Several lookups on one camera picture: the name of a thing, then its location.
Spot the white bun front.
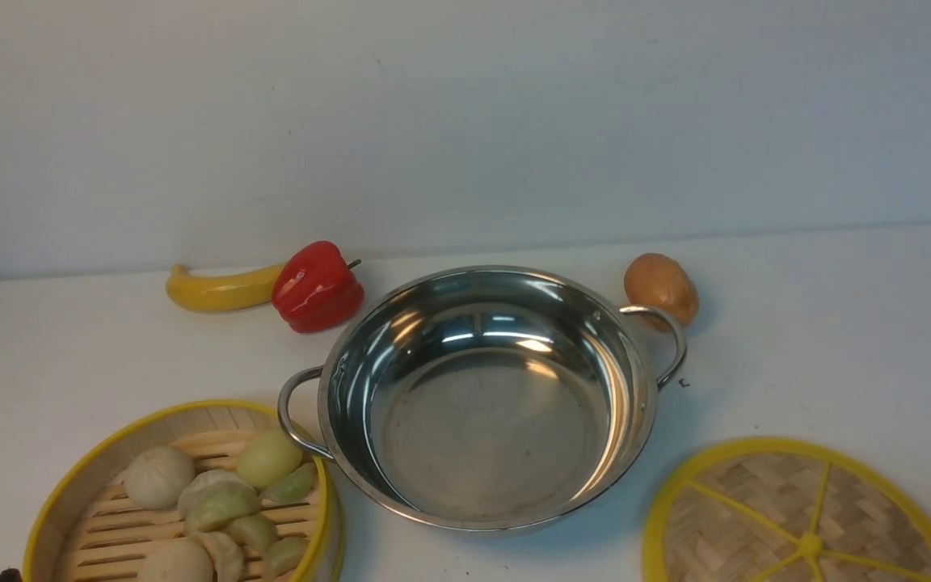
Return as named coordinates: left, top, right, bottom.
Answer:
left=137, top=538, right=214, bottom=581

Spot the red bell pepper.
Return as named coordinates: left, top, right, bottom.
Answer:
left=271, top=242, right=364, bottom=335

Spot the stainless steel pot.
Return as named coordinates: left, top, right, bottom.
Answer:
left=276, top=265, right=688, bottom=535

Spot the brown potato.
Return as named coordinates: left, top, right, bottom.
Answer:
left=623, top=253, right=701, bottom=328

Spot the yellow banana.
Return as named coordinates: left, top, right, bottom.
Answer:
left=165, top=263, right=284, bottom=313

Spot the green dumpling bottom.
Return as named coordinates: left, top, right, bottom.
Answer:
left=262, top=537, right=310, bottom=581

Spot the pale green round bun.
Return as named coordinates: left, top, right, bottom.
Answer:
left=236, top=428, right=304, bottom=490

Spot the white round bun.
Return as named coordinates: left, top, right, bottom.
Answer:
left=123, top=445, right=196, bottom=511

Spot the green dumpling lower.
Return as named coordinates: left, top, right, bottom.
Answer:
left=223, top=513, right=280, bottom=557

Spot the white dumpling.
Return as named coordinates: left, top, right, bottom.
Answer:
left=191, top=531, right=245, bottom=582

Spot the green dumpling right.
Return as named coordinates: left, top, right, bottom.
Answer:
left=261, top=463, right=318, bottom=505

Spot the bamboo steamer yellow rim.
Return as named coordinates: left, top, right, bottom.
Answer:
left=22, top=400, right=346, bottom=581

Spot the green dumpling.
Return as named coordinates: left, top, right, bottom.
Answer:
left=262, top=537, right=310, bottom=581
left=223, top=513, right=280, bottom=557
left=261, top=463, right=318, bottom=505
left=176, top=470, right=262, bottom=538

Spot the green dumpling centre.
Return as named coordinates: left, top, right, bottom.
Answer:
left=176, top=470, right=262, bottom=538

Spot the woven bamboo steamer lid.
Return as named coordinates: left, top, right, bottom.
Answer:
left=642, top=437, right=931, bottom=581

